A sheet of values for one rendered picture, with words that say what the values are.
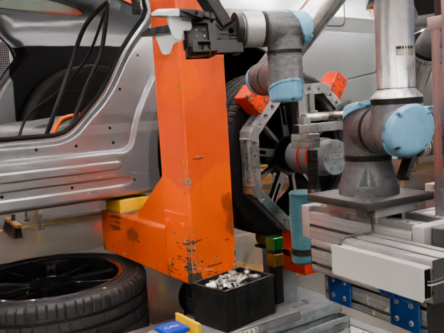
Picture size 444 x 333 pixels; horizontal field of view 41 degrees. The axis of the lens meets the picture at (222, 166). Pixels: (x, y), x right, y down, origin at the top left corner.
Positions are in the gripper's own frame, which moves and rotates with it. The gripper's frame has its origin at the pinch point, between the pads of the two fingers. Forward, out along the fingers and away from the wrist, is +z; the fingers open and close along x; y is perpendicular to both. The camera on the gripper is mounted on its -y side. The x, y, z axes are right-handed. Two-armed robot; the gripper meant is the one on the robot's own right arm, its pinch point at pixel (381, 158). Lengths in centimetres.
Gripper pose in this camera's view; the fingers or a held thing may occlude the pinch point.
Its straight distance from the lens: 223.7
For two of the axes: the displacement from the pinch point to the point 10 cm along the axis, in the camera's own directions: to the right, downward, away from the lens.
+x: 5.7, 0.5, -8.2
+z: -8.2, 1.1, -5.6
